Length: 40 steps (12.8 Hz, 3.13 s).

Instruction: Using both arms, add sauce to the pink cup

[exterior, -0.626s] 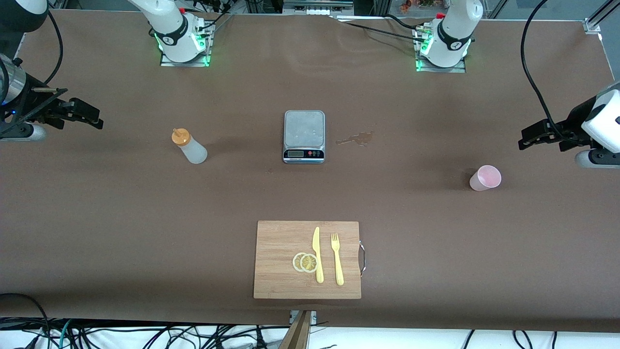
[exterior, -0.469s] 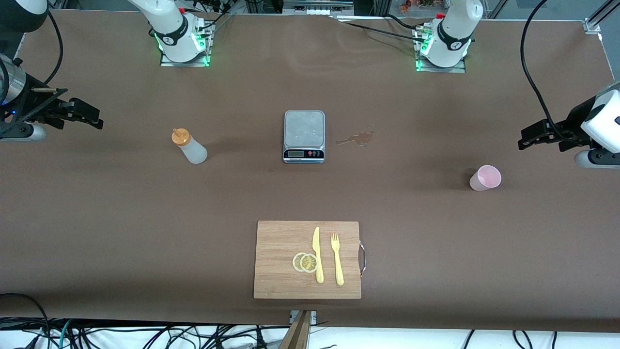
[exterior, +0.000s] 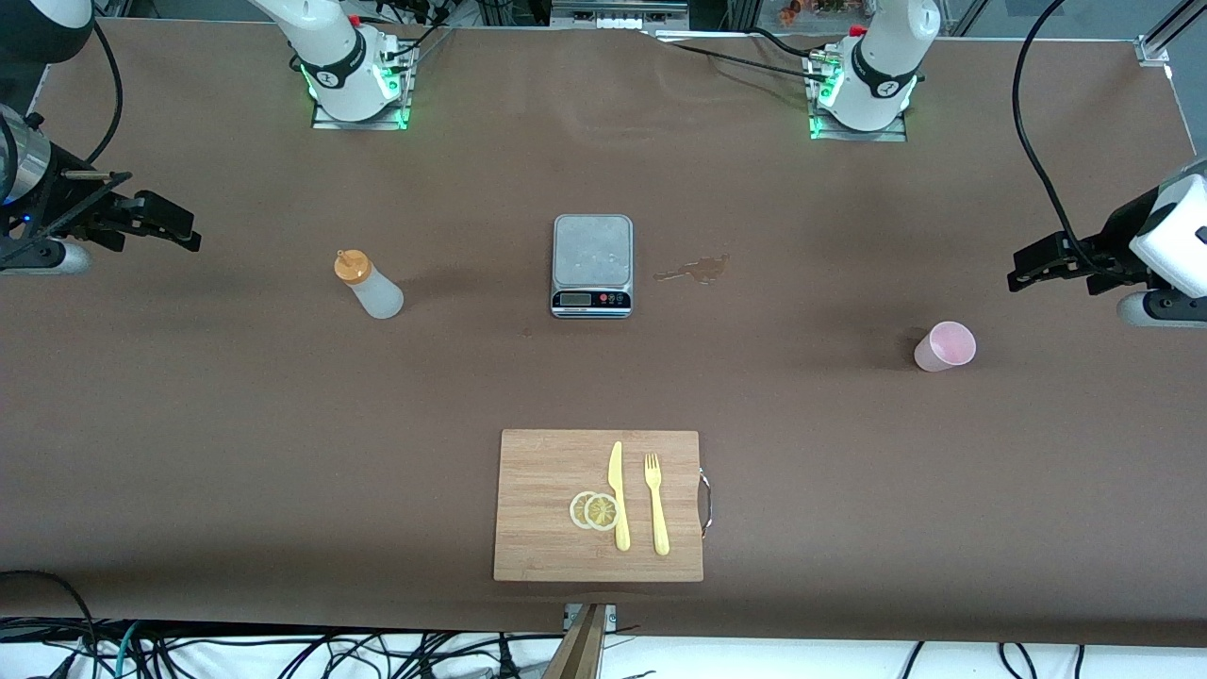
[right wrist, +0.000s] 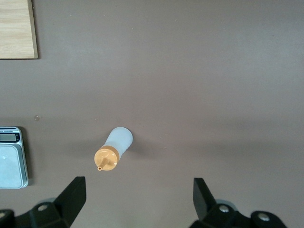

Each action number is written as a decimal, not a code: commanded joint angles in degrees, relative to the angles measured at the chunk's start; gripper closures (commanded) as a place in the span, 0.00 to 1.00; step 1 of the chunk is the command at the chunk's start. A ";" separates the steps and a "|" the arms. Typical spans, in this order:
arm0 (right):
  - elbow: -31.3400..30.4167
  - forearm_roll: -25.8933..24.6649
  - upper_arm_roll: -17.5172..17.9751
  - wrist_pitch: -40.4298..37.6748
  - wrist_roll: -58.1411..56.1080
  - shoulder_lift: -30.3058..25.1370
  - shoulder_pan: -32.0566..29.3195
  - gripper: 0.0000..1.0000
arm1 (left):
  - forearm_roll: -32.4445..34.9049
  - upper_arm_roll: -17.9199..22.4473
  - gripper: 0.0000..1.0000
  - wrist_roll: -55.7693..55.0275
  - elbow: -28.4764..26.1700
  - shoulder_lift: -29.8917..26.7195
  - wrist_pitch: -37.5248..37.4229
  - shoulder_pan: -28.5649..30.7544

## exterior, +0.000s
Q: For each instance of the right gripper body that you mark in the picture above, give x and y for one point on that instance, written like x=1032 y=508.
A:
x=58 y=200

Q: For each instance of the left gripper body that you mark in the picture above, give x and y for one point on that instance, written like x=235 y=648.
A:
x=1116 y=232

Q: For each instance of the pink plastic cup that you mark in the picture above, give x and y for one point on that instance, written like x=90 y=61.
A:
x=948 y=347

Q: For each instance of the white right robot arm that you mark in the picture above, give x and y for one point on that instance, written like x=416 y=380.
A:
x=330 y=47

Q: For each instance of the brown table cover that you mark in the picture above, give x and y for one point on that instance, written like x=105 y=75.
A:
x=283 y=424

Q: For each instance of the orange background clutter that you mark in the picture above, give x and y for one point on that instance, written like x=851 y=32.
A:
x=792 y=11

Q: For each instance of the silver digital kitchen scale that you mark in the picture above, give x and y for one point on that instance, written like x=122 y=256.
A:
x=591 y=250

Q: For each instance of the yellow plastic fork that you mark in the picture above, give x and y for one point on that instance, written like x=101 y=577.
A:
x=658 y=519

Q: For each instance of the yellow plastic knife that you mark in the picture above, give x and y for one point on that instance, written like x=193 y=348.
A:
x=618 y=490

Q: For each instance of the white power strip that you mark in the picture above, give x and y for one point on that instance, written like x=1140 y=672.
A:
x=613 y=21

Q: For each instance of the lemon slice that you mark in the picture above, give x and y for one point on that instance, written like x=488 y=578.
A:
x=576 y=510
x=602 y=512

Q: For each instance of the aluminium frame profile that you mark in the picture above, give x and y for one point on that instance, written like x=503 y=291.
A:
x=1155 y=47

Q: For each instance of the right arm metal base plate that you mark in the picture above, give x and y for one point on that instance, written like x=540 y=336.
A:
x=358 y=124

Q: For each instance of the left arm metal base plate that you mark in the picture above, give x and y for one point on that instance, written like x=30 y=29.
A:
x=858 y=136

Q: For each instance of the metal background frame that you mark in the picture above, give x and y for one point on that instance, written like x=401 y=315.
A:
x=660 y=9

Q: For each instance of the metal post bracket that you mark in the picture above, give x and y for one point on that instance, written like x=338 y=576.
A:
x=611 y=618

